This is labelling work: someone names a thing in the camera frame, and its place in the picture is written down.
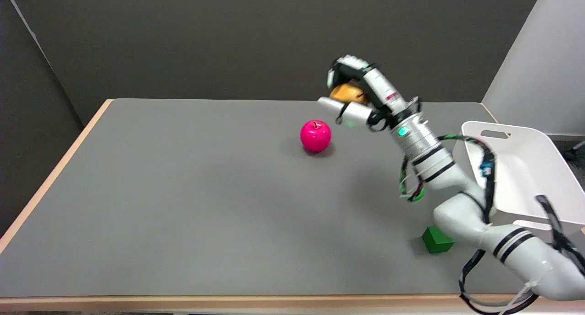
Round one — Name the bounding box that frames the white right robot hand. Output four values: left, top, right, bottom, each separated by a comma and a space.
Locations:
317, 55, 420, 132

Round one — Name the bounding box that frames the black cable bundle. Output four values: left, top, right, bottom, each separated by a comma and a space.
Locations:
458, 138, 585, 315

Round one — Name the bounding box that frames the pink apple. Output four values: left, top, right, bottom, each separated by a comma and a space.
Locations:
300, 120, 332, 153

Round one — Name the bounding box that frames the white plastic box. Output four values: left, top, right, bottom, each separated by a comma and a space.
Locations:
452, 121, 585, 230

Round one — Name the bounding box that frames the yellow pear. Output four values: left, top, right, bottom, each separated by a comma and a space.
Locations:
330, 83, 369, 105

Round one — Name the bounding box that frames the white wall panel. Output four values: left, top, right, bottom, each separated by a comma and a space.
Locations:
481, 0, 585, 137

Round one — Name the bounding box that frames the green block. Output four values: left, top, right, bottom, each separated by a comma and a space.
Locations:
421, 226, 456, 254

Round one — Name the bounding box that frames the green black twisted cable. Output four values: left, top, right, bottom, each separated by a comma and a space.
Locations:
399, 134, 480, 203

